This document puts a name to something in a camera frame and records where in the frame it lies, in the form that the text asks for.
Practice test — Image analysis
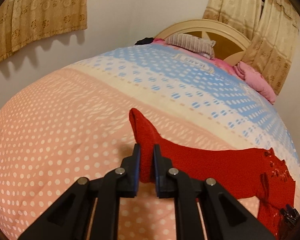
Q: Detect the red knitted sweater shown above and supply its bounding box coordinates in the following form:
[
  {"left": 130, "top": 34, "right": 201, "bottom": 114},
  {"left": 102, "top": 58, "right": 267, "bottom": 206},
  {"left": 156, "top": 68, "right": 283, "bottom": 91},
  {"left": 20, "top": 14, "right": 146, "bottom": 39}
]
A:
[{"left": 129, "top": 108, "right": 295, "bottom": 239}]

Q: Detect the pink blue dotted bedspread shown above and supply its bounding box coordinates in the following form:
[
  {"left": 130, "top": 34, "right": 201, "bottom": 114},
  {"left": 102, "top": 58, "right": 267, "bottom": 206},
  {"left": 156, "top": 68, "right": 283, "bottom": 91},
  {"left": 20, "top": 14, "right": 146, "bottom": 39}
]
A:
[{"left": 0, "top": 41, "right": 300, "bottom": 239}]

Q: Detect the pink folded blanket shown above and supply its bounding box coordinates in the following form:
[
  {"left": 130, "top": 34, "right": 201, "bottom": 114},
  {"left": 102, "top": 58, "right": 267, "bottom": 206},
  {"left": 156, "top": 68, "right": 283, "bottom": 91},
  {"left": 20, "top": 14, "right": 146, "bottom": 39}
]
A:
[{"left": 234, "top": 61, "right": 276, "bottom": 105}]

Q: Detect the striped grey pillow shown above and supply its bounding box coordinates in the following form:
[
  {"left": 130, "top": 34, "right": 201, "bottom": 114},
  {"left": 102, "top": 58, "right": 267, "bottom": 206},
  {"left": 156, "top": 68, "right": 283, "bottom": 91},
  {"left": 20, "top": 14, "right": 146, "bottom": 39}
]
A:
[{"left": 165, "top": 34, "right": 216, "bottom": 59}]

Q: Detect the cream round wooden headboard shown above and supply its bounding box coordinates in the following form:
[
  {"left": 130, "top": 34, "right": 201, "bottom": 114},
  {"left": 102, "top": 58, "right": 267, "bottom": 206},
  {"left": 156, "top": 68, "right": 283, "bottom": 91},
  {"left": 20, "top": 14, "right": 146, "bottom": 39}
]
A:
[{"left": 156, "top": 19, "right": 250, "bottom": 66}]

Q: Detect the beige floral curtain right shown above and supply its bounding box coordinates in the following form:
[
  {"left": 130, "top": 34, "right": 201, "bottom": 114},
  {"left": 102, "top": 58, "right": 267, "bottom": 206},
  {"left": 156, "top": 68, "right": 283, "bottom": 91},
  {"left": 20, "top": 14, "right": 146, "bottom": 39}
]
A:
[{"left": 203, "top": 0, "right": 299, "bottom": 94}]

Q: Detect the beige floral curtain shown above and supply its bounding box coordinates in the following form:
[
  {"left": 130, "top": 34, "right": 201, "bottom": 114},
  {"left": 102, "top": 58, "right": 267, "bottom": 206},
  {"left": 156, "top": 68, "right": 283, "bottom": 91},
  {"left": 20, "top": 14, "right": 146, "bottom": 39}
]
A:
[
  {"left": 0, "top": 0, "right": 87, "bottom": 62},
  {"left": 203, "top": 0, "right": 299, "bottom": 94}
]

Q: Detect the black item behind bed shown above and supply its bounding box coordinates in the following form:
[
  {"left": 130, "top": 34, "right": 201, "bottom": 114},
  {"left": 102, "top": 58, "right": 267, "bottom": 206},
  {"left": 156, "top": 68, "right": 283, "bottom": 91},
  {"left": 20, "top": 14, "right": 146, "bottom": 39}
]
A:
[{"left": 134, "top": 37, "right": 154, "bottom": 46}]

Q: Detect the beige floral curtain left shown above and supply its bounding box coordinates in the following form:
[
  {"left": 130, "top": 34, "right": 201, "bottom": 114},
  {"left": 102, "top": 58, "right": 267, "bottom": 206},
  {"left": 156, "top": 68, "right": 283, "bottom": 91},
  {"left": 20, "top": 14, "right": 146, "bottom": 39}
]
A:
[{"left": 0, "top": 0, "right": 87, "bottom": 62}]

